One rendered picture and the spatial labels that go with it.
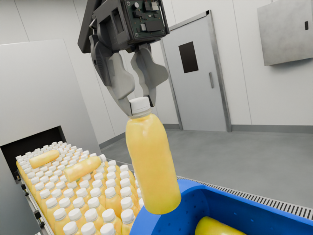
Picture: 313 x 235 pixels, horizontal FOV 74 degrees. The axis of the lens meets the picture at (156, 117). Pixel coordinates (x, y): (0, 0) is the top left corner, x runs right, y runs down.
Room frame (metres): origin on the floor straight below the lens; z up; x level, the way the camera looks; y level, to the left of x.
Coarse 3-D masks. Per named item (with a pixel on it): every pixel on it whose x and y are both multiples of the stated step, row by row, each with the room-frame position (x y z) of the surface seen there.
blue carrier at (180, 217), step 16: (192, 192) 0.48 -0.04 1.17; (208, 192) 0.48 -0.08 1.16; (224, 192) 0.40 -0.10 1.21; (144, 208) 0.39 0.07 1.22; (176, 208) 0.45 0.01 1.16; (192, 208) 0.48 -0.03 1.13; (208, 208) 0.51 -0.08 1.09; (224, 208) 0.47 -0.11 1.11; (240, 208) 0.42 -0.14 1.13; (256, 208) 0.38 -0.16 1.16; (272, 208) 0.32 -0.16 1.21; (144, 224) 0.36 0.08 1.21; (160, 224) 0.41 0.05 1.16; (176, 224) 0.44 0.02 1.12; (192, 224) 0.47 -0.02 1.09; (240, 224) 0.44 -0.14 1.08; (256, 224) 0.41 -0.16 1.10; (272, 224) 0.37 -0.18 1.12; (288, 224) 0.34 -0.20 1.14; (304, 224) 0.31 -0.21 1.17
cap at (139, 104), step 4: (132, 100) 0.34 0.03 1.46; (136, 100) 0.33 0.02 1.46; (140, 100) 0.32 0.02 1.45; (144, 100) 0.32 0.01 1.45; (148, 100) 0.33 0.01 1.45; (132, 104) 0.32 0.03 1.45; (136, 104) 0.32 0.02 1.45; (140, 104) 0.32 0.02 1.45; (144, 104) 0.32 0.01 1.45; (148, 104) 0.33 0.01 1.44; (132, 108) 0.32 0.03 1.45; (136, 108) 0.32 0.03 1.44; (140, 108) 0.32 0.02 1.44; (144, 108) 0.32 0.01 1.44; (148, 108) 0.33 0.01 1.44; (132, 112) 0.32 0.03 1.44; (136, 112) 0.32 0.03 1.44
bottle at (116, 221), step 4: (116, 216) 0.61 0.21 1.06; (112, 220) 0.58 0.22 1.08; (116, 220) 0.59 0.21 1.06; (120, 220) 0.61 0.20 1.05; (104, 224) 0.59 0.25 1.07; (116, 224) 0.58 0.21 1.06; (120, 224) 0.59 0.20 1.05; (116, 228) 0.58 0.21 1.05; (120, 228) 0.58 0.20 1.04; (120, 232) 0.58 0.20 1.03
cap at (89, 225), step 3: (90, 222) 0.57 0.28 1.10; (84, 225) 0.57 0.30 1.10; (87, 225) 0.56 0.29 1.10; (90, 225) 0.56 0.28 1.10; (93, 225) 0.56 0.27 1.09; (81, 228) 0.55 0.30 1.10; (84, 228) 0.55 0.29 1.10; (87, 228) 0.55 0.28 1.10; (90, 228) 0.54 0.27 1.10; (93, 228) 0.55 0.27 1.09; (81, 231) 0.55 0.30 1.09; (84, 231) 0.54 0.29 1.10; (87, 231) 0.54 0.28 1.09; (90, 231) 0.54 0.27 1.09; (93, 231) 0.55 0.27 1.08; (84, 234) 0.54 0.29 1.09; (87, 234) 0.54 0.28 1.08; (90, 234) 0.54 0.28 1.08
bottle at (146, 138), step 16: (144, 112) 0.32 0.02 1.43; (128, 128) 0.32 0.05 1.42; (144, 128) 0.31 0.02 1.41; (160, 128) 0.32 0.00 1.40; (128, 144) 0.32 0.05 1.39; (144, 144) 0.30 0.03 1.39; (160, 144) 0.31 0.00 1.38; (144, 160) 0.31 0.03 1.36; (160, 160) 0.31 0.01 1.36; (144, 176) 0.31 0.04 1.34; (160, 176) 0.30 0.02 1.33; (176, 176) 0.33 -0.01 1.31; (144, 192) 0.31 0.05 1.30; (160, 192) 0.30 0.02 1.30; (176, 192) 0.32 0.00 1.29; (160, 208) 0.30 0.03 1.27
